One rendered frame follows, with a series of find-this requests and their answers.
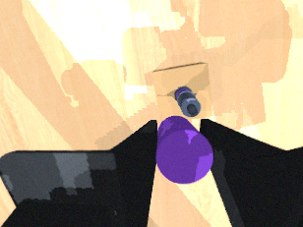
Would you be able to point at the purple cylinder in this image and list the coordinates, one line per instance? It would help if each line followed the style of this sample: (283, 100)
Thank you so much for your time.
(183, 155)

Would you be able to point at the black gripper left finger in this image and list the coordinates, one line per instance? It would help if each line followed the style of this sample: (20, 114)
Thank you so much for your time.
(120, 178)

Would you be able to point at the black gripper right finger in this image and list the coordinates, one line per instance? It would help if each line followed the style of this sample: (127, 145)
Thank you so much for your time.
(260, 185)

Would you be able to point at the tan wooden block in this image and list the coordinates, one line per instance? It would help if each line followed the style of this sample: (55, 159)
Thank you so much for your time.
(167, 81)

